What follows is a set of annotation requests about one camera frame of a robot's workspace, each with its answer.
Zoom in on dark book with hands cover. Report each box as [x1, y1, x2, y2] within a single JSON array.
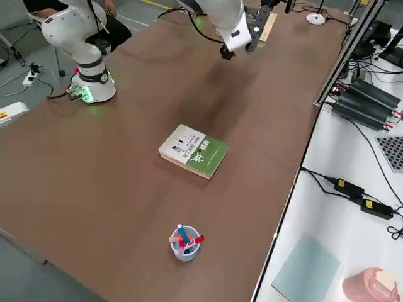
[[259, 11, 278, 44]]

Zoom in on green and white book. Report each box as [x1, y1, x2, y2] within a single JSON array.
[[158, 123, 231, 181]]

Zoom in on white desk lamp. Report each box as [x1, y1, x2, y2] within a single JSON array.
[[306, 0, 327, 25]]

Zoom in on person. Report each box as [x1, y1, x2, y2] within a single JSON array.
[[23, 0, 132, 53]]

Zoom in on black finned power supply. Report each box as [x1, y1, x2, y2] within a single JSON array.
[[343, 79, 403, 111], [332, 91, 397, 130]]

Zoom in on checkered calibration board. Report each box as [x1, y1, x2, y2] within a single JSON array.
[[374, 135, 403, 173]]

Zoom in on blue pen white cap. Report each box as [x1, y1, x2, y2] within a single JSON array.
[[177, 223, 191, 245]]

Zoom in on pink pen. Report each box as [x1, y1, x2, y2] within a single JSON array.
[[169, 235, 186, 254]]

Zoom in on grey chair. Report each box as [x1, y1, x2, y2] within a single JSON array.
[[26, 11, 69, 77]]

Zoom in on white power strip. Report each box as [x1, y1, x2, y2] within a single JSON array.
[[21, 69, 42, 87]]

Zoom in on light blue pen cup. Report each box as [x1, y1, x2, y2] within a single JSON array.
[[169, 225, 201, 263]]

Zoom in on black power adapter yellow label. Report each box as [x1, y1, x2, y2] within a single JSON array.
[[360, 198, 394, 220]]

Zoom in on white box with orange label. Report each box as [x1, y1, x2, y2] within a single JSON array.
[[0, 101, 30, 130]]

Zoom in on light blue sheet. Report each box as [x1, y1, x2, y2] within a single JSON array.
[[271, 235, 341, 302]]

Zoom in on pink container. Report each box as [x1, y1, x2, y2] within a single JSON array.
[[342, 267, 398, 302]]

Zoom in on black lamp cable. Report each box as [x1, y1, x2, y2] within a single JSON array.
[[294, 2, 351, 25]]

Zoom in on aluminium frame post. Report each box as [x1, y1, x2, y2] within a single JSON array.
[[313, 0, 380, 108]]

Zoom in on black adapter cable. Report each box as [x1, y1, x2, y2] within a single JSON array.
[[300, 167, 339, 193]]

